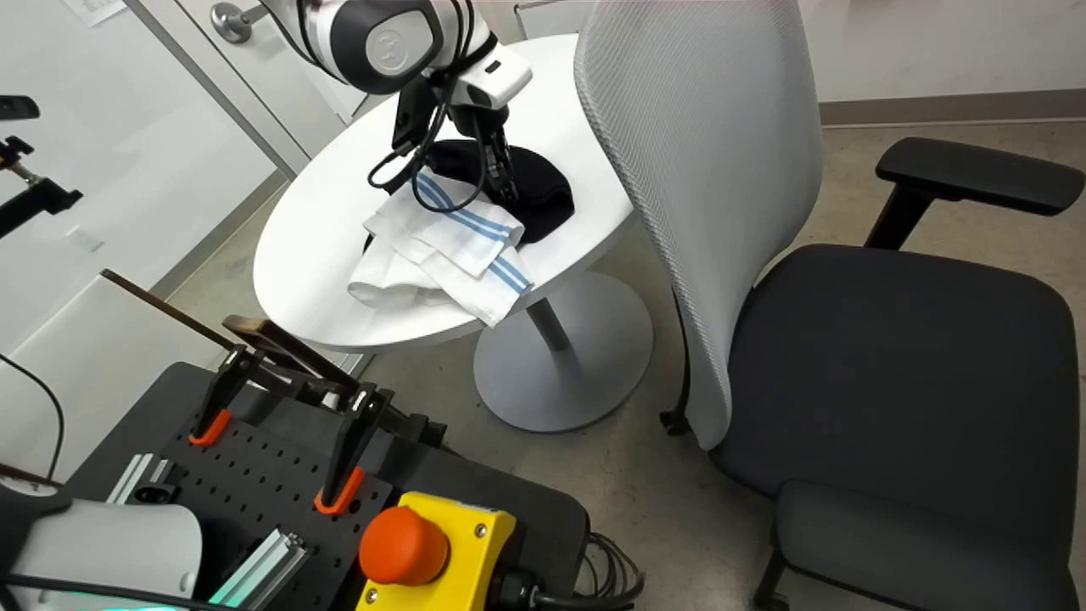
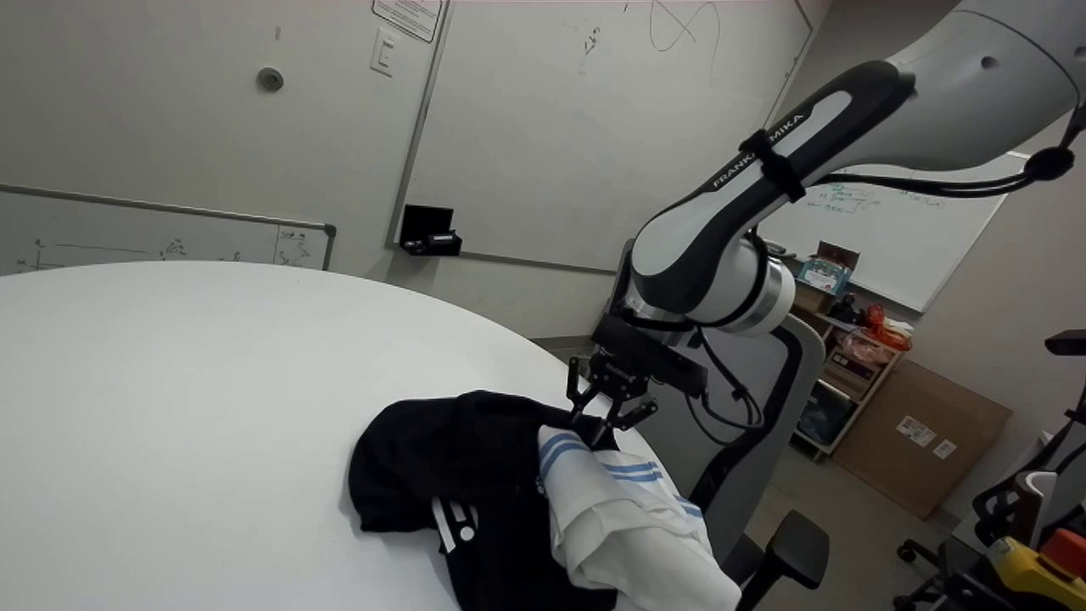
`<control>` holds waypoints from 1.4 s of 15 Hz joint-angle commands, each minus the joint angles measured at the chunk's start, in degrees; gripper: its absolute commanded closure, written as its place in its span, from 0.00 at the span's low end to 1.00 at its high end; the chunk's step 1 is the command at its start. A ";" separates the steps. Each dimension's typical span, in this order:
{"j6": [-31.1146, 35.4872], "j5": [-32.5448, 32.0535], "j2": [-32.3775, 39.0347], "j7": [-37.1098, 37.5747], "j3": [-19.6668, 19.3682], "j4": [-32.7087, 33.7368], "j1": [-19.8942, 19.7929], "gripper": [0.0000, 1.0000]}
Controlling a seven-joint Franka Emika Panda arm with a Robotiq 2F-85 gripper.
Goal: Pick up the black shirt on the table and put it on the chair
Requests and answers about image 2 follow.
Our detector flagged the black velcro strap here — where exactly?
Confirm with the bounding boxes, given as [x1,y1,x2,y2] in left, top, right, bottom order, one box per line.
[741,131,807,206]

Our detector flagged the whiteboard with green writing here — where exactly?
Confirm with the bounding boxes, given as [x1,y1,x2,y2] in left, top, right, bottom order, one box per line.
[758,157,1010,315]

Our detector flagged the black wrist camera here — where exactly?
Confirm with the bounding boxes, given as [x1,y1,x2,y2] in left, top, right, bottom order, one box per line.
[589,312,709,400]

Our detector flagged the grey-backed black office chair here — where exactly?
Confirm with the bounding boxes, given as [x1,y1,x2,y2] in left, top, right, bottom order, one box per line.
[642,312,836,611]

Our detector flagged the black chair armrest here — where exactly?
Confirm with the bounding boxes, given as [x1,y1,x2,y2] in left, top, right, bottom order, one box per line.
[741,510,832,611]

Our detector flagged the large wall whiteboard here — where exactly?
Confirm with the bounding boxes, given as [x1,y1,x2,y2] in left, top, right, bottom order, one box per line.
[385,0,819,275]

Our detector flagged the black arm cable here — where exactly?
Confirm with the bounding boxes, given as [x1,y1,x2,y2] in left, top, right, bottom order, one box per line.
[807,105,1086,203]

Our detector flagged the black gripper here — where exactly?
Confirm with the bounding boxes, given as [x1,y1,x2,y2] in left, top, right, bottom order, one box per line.
[564,351,661,446]

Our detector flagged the yellow emergency stop red button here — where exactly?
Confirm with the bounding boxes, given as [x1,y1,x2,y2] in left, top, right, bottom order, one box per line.
[994,524,1086,611]

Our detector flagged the white paper sheet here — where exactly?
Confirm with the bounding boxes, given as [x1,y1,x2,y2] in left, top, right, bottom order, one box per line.
[367,0,449,48]

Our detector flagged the low wide whiteboard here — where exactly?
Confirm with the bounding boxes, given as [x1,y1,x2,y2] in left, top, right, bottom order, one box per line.
[0,184,340,280]

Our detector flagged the white blue-striped cloth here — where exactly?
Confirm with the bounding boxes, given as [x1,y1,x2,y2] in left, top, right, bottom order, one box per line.
[534,420,743,611]

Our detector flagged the cluttered storage shelf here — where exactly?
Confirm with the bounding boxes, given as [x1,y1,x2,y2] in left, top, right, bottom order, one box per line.
[789,241,916,460]

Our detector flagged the brown cardboard box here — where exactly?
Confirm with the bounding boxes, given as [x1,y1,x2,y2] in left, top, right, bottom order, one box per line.
[827,357,1013,524]

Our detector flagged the black shirt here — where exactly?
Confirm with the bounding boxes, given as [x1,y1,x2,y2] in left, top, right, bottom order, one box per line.
[345,387,623,611]

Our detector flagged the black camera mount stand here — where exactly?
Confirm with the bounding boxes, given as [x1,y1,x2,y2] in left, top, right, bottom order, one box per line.
[969,325,1086,550]

